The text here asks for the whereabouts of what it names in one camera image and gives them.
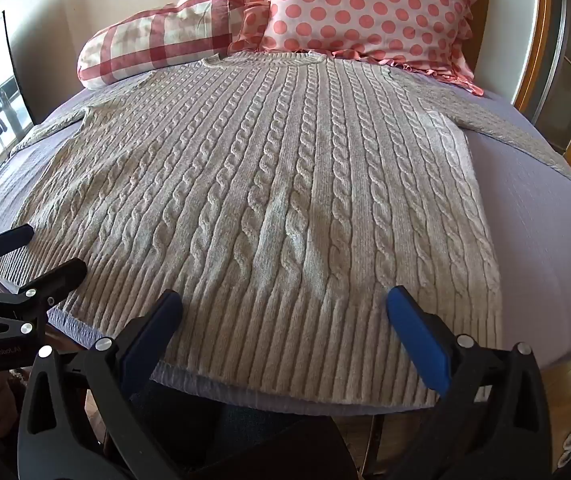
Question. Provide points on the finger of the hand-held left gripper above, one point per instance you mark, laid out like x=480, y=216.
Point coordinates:
x=7, y=240
x=60, y=276

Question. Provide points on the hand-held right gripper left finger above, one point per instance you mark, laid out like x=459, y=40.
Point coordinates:
x=151, y=332

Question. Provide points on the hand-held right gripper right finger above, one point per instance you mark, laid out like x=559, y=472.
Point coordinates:
x=418, y=332

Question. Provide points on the person's leg in jeans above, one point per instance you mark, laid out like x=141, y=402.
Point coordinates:
x=245, y=427

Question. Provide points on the bed with lilac bedspread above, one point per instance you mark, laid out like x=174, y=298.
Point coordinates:
x=540, y=250

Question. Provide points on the red white checked pillow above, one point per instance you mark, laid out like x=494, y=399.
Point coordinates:
x=155, y=40

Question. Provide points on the pink polka dot pillow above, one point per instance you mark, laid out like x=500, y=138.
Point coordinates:
x=365, y=7

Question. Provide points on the framed wall picture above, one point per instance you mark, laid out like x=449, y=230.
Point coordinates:
x=1, y=112

